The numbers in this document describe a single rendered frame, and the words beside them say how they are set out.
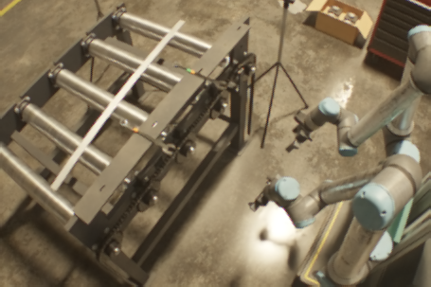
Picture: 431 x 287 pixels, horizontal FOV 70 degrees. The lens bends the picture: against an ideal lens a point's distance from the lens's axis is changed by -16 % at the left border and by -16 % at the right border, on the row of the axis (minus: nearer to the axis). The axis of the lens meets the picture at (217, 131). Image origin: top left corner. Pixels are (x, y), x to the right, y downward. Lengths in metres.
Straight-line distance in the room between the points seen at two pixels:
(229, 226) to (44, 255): 1.35
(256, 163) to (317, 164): 0.46
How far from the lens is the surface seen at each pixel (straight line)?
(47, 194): 1.73
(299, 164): 2.69
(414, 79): 1.34
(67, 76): 2.13
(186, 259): 2.40
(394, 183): 0.93
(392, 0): 3.06
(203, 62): 1.61
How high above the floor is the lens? 2.32
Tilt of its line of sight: 56 degrees down
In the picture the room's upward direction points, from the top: 2 degrees counter-clockwise
